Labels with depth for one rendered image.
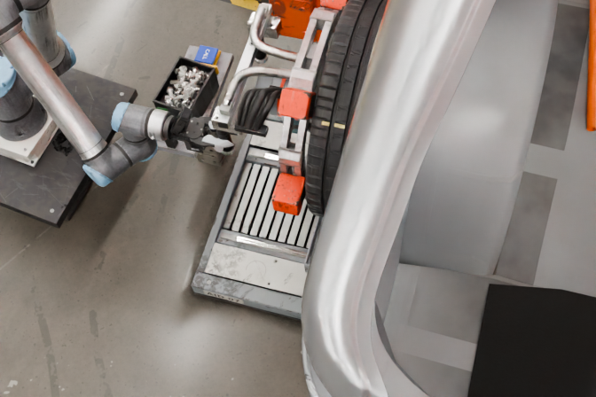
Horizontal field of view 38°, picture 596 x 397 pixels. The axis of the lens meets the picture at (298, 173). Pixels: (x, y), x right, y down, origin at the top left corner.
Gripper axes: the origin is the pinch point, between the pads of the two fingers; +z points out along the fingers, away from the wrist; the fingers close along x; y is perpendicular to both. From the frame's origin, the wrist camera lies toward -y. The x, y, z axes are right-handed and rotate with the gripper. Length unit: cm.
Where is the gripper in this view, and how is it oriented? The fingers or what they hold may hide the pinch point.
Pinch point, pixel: (231, 136)
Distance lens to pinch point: 250.3
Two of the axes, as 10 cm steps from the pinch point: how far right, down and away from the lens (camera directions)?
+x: -2.7, 8.6, -4.4
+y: 0.6, 4.7, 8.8
